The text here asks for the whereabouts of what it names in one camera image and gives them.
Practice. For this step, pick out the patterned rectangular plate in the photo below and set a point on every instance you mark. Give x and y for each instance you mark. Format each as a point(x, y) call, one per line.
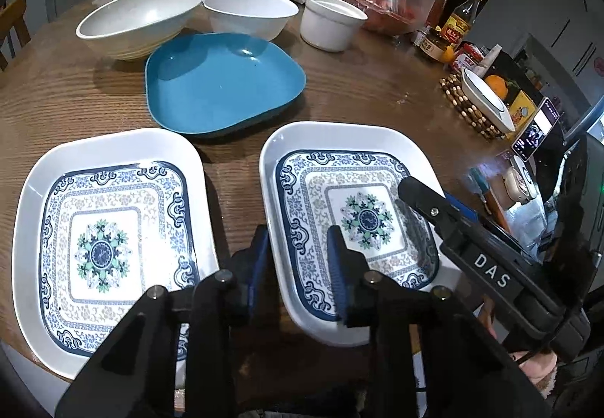
point(315, 175)
point(99, 221)

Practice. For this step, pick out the white oval dish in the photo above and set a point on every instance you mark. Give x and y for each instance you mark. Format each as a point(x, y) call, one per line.
point(484, 98)

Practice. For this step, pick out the smartphone with lit screen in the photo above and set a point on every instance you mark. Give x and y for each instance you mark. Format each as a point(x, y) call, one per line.
point(535, 130)

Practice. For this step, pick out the red snack packet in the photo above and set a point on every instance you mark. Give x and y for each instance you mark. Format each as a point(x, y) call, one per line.
point(467, 56)

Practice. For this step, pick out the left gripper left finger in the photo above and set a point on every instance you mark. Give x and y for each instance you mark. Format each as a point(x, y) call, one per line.
point(250, 266)

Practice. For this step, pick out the wooden bead trivet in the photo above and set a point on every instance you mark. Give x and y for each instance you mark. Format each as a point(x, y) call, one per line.
point(451, 88)

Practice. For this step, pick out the white ceramic ramekin pot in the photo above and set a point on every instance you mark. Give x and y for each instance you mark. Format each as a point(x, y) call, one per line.
point(330, 25)

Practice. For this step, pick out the large beige bowl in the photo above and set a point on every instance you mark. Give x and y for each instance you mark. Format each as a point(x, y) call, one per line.
point(132, 29)

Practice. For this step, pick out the yellow cap sauce bottle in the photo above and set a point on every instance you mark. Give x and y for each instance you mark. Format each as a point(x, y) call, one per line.
point(460, 22)

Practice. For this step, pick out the orange fruit by dish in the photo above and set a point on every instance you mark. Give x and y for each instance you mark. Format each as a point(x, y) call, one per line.
point(498, 86)

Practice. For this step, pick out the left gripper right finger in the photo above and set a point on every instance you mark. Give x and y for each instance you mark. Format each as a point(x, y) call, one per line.
point(353, 298)

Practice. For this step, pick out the brown sauce jar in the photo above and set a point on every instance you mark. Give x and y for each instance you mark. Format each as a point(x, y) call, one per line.
point(434, 46)

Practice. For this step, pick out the wooden chair at left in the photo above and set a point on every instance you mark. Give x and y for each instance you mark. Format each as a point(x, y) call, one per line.
point(14, 30)

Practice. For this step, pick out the white ribbed bowl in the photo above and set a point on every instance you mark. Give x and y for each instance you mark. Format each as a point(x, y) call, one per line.
point(258, 18)

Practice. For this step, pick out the blue square plate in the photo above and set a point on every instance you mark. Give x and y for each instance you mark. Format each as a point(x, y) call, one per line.
point(213, 84)

